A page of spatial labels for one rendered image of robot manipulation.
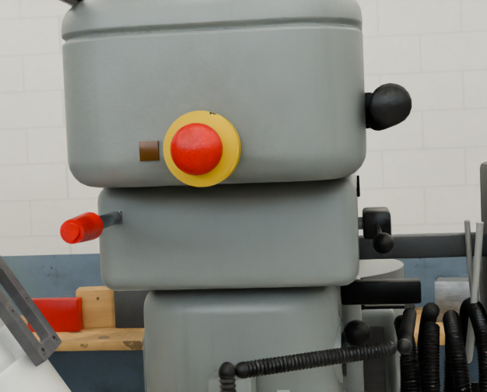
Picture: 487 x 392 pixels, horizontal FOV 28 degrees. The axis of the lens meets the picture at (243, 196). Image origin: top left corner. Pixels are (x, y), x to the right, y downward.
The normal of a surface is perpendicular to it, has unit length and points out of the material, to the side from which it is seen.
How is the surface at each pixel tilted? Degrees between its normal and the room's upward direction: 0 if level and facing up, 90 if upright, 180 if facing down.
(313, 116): 90
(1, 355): 72
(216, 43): 90
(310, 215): 90
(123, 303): 90
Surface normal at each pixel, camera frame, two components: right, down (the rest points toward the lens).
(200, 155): -0.06, 0.11
